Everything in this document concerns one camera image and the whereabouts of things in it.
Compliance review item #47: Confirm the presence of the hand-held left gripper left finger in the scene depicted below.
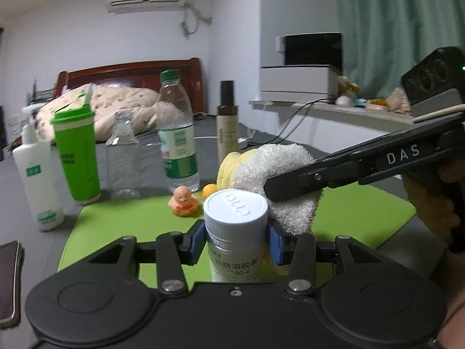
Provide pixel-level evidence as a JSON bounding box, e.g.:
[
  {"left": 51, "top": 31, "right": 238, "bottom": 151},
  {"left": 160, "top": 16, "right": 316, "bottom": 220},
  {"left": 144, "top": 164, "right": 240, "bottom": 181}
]
[{"left": 58, "top": 222, "right": 208, "bottom": 295}]

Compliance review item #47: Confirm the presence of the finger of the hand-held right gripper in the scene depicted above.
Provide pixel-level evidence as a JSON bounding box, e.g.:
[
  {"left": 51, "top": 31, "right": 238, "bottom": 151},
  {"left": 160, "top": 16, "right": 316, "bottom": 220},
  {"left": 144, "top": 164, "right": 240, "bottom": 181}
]
[{"left": 263, "top": 148, "right": 364, "bottom": 203}]

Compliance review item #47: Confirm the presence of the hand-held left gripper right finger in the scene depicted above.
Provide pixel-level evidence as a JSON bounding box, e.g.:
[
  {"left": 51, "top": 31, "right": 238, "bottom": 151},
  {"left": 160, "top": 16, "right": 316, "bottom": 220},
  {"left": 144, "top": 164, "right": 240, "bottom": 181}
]
[{"left": 267, "top": 220, "right": 431, "bottom": 295}]

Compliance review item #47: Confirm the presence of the white and yellow towel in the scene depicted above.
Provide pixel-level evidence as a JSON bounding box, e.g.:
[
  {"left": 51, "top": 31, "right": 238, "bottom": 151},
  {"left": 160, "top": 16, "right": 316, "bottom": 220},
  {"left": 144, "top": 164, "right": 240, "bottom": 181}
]
[{"left": 217, "top": 143, "right": 325, "bottom": 277}]

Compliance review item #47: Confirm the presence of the white pill bottle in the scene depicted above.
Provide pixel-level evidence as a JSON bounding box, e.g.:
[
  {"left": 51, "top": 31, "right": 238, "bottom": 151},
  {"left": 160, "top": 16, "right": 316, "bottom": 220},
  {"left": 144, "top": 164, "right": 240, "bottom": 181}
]
[{"left": 203, "top": 188, "right": 269, "bottom": 283}]

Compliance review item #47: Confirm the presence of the person's right forearm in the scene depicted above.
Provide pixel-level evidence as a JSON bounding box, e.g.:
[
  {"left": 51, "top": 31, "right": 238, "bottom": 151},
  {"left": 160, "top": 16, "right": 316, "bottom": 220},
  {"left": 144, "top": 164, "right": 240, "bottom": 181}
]
[{"left": 430, "top": 249, "right": 465, "bottom": 349}]

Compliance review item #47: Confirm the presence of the person's right hand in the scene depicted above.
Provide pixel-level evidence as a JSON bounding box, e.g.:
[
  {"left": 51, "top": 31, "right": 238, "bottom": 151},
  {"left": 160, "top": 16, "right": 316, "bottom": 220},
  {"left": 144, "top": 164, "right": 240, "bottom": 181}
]
[{"left": 403, "top": 142, "right": 465, "bottom": 253}]

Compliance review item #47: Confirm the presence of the orange rubber toy figure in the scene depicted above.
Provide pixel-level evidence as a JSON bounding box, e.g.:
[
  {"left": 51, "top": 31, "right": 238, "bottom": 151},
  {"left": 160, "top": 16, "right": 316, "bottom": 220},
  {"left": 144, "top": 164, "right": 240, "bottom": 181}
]
[{"left": 168, "top": 185, "right": 203, "bottom": 219}]

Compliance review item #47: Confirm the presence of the beige plush toy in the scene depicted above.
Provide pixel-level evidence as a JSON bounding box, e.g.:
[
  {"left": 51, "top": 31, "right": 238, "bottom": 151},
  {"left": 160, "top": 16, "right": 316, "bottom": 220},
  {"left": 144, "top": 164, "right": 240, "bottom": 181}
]
[{"left": 387, "top": 88, "right": 412, "bottom": 116}]

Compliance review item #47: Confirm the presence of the white windowsill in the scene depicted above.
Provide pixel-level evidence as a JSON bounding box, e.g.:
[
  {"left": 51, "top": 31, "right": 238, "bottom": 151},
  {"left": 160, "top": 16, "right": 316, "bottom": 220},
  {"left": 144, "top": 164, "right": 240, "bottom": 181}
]
[{"left": 249, "top": 99, "right": 418, "bottom": 131}]

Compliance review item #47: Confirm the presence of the green mat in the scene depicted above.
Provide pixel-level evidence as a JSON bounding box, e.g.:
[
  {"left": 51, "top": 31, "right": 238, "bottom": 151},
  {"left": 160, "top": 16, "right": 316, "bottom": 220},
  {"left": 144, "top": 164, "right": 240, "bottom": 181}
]
[{"left": 57, "top": 184, "right": 417, "bottom": 284}]

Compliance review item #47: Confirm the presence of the yellow and white plush toy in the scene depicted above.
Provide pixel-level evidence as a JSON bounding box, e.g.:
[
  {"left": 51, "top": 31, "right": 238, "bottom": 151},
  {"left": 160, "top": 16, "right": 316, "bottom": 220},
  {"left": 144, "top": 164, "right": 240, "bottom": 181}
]
[{"left": 338, "top": 76, "right": 360, "bottom": 97}]

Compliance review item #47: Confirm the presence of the brown spray bottle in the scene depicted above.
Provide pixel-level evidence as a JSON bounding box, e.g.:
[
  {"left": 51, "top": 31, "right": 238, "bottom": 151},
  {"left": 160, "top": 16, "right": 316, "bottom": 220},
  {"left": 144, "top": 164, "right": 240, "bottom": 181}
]
[{"left": 217, "top": 80, "right": 240, "bottom": 171}]

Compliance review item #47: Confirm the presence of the green-capped water bottle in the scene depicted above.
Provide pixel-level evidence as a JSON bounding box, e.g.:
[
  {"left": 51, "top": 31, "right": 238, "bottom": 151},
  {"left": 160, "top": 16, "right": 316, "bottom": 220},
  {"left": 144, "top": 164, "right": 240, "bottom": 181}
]
[{"left": 157, "top": 69, "right": 201, "bottom": 193}]

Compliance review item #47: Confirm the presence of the flat white box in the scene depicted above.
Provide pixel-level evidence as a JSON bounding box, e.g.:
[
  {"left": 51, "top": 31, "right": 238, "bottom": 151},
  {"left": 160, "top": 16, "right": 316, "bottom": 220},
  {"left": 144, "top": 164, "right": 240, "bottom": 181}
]
[{"left": 259, "top": 65, "right": 340, "bottom": 100}]

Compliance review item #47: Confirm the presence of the clear empty bottle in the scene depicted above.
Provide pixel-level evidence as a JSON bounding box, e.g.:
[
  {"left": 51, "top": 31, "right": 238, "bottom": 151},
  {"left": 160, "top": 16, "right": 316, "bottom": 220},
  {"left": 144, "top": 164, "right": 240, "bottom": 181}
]
[{"left": 105, "top": 112, "right": 142, "bottom": 200}]

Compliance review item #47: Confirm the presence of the green curtain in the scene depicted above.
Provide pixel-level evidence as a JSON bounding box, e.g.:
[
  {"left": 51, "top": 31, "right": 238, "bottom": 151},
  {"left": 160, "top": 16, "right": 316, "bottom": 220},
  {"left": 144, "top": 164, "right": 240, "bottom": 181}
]
[{"left": 332, "top": 0, "right": 465, "bottom": 102}]

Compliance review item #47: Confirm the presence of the black and white box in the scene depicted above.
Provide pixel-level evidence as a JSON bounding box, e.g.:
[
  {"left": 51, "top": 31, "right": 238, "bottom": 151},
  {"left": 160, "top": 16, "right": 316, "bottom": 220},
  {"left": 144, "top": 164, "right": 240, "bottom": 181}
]
[{"left": 276, "top": 33, "right": 344, "bottom": 71}]

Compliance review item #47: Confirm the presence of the green tumbler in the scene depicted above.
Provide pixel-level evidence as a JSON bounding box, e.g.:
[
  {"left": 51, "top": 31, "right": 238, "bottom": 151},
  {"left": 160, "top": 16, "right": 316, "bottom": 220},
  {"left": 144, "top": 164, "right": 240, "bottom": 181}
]
[{"left": 50, "top": 83, "right": 101, "bottom": 205}]

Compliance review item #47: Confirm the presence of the beige patterned quilt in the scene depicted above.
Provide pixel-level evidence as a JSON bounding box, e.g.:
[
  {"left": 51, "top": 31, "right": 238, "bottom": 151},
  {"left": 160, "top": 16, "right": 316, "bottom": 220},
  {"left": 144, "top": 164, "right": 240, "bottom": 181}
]
[{"left": 34, "top": 86, "right": 182, "bottom": 146}]

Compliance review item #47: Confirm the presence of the white pump lotion bottle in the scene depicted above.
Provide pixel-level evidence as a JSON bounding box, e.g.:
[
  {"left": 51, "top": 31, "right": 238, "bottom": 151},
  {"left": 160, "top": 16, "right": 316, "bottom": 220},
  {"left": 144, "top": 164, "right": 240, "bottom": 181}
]
[{"left": 12, "top": 106, "right": 66, "bottom": 232}]

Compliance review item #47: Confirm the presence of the red wooden headboard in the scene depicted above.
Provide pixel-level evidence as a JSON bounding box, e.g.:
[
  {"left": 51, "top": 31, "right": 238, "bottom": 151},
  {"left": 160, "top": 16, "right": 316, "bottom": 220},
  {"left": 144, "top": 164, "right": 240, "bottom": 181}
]
[{"left": 54, "top": 57, "right": 204, "bottom": 115}]

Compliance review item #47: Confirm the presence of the smartphone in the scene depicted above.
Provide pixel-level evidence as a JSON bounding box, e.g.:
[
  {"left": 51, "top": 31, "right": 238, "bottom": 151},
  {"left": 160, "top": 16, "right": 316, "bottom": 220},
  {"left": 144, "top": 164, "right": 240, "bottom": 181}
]
[{"left": 0, "top": 241, "right": 25, "bottom": 328}]

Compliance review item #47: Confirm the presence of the black cable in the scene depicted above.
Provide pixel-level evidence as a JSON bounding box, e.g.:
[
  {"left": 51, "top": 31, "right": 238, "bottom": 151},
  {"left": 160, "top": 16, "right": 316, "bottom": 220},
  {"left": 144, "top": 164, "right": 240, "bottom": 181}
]
[{"left": 238, "top": 98, "right": 331, "bottom": 146}]

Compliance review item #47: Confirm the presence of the air conditioner hose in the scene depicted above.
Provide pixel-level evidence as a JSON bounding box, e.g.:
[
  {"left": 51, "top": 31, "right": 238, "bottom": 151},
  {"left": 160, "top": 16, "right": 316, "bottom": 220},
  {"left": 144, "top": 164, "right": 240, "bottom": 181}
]
[{"left": 181, "top": 3, "right": 213, "bottom": 39}]

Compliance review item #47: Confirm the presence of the black wire rack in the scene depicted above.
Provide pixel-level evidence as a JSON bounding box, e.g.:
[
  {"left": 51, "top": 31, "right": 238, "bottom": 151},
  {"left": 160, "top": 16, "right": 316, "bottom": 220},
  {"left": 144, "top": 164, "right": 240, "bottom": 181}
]
[{"left": 27, "top": 78, "right": 57, "bottom": 108}]

